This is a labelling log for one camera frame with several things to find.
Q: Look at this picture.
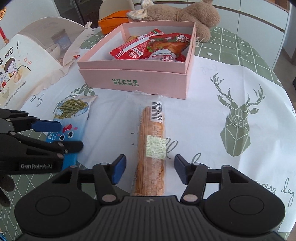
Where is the beige chair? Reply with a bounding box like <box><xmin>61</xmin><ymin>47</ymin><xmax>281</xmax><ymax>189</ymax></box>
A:
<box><xmin>98</xmin><ymin>0</ymin><xmax>135</xmax><ymax>20</ymax></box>

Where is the green white tablecloth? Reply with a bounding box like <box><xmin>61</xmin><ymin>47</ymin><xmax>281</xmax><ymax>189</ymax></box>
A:
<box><xmin>0</xmin><ymin>25</ymin><xmax>296</xmax><ymax>241</ymax></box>

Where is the brown plush teddy bear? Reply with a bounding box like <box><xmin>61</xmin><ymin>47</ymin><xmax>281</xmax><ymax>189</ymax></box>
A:
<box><xmin>126</xmin><ymin>1</ymin><xmax>220</xmax><ymax>43</ymax></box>

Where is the small bread yellow pack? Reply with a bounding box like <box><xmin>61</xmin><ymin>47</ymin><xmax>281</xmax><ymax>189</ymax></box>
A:
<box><xmin>126</xmin><ymin>36</ymin><xmax>138</xmax><ymax>43</ymax></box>

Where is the long biscuit stick pack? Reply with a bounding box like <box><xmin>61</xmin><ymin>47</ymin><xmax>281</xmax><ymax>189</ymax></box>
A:
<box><xmin>132</xmin><ymin>92</ymin><xmax>167</xmax><ymax>196</ymax></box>

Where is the pink cardboard box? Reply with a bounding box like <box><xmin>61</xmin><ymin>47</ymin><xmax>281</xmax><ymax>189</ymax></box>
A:
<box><xmin>78</xmin><ymin>21</ymin><xmax>196</xmax><ymax>99</ymax></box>

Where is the orange tissue pouch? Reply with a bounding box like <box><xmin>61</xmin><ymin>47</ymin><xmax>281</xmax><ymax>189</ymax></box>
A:
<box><xmin>98</xmin><ymin>10</ymin><xmax>129</xmax><ymax>35</ymax></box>

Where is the blue seaweed snack pack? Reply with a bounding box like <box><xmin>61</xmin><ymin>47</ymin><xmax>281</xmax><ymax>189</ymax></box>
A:
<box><xmin>45</xmin><ymin>95</ymin><xmax>99</xmax><ymax>172</ymax></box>

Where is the red chicken leg snack pack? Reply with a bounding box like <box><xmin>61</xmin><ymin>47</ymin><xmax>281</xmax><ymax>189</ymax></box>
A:
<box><xmin>142</xmin><ymin>33</ymin><xmax>191</xmax><ymax>62</ymax></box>

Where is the red chinese knot ornament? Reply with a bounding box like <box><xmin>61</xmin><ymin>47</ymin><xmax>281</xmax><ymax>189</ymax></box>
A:
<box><xmin>0</xmin><ymin>6</ymin><xmax>11</xmax><ymax>45</ymax></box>

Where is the red sausage snack pack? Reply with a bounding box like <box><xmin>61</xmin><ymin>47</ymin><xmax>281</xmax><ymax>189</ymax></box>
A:
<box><xmin>110</xmin><ymin>29</ymin><xmax>165</xmax><ymax>60</ymax></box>

